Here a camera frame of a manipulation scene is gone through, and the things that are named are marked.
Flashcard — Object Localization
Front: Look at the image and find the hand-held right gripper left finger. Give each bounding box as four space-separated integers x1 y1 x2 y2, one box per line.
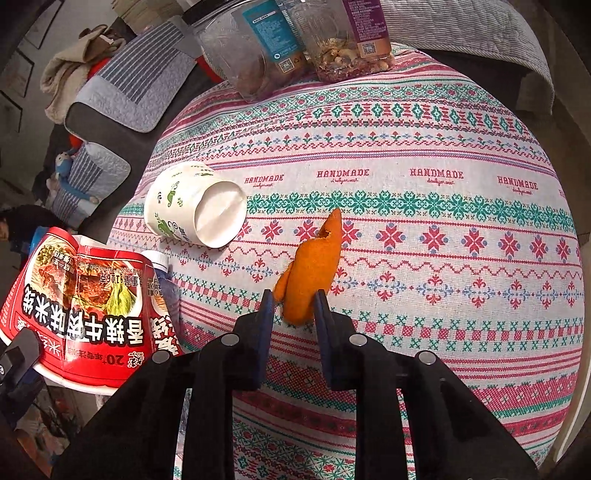
53 288 278 480

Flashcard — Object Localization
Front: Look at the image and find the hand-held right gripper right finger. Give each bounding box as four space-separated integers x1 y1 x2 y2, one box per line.
313 290 539 480

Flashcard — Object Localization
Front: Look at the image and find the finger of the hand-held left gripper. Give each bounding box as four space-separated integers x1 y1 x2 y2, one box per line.
0 327 47 416

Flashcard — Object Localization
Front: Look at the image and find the orange peel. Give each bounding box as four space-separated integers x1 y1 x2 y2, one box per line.
273 208 343 324

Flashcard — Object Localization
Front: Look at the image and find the red instant noodle cup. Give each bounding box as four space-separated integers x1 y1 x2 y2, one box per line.
0 226 185 395

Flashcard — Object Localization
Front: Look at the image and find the crushed clear plastic bottle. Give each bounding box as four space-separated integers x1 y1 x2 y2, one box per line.
141 250 188 356

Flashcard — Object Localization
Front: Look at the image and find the white paper cup green print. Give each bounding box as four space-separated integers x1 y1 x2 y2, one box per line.
144 161 247 249

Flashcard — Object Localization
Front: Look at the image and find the patterned tablecloth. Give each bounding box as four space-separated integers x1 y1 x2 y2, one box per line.
106 41 580 480

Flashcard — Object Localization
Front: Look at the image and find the dark cloth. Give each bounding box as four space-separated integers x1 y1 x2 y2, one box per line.
0 205 70 259

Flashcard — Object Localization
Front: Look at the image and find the grey striped seat cover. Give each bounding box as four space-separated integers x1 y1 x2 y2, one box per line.
46 142 131 222

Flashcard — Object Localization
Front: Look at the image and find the blue plush toy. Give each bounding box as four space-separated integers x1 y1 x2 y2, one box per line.
54 148 81 195

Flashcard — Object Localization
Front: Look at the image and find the dark grey sofa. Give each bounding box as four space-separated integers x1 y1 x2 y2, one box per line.
32 14 227 232

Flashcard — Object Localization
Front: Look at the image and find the clear jar teal label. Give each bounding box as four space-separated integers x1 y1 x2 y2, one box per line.
182 0 309 103

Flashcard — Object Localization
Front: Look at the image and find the grey striped sofa cushion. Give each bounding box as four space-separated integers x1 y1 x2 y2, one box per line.
65 21 199 134

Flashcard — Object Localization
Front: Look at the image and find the clear jar purple label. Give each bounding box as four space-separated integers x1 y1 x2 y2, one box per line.
286 0 397 84

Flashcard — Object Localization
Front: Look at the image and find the beige blanket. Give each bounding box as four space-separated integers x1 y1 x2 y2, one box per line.
41 25 125 125

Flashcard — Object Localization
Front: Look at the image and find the orange plush toy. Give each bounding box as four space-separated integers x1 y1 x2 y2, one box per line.
68 58 109 147

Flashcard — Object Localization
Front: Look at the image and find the framed wall picture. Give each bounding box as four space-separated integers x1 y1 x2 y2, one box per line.
0 90 24 126
23 0 70 49
0 51 35 99

